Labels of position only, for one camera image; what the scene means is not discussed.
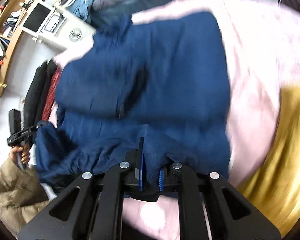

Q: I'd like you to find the beige jacket sleeve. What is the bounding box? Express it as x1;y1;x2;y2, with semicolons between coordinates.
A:
0;158;50;236

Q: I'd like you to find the pink bed sheet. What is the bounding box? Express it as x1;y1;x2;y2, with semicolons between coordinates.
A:
52;0;300;240

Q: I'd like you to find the yellow garment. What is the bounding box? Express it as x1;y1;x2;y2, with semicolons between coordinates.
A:
237;85;300;236

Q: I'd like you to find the wooden shelf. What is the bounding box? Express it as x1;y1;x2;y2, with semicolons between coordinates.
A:
0;0;45;97

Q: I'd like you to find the left hand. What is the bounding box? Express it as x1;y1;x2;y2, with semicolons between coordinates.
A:
9;143;30;165

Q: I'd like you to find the black garment on bed edge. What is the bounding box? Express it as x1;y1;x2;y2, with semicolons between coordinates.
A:
23;60;57;128

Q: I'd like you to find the navy blue jacket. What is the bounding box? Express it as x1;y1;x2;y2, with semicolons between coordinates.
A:
36;12;230;192

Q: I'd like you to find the red patterned blanket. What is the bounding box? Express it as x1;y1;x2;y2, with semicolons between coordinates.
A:
41;70;61;121

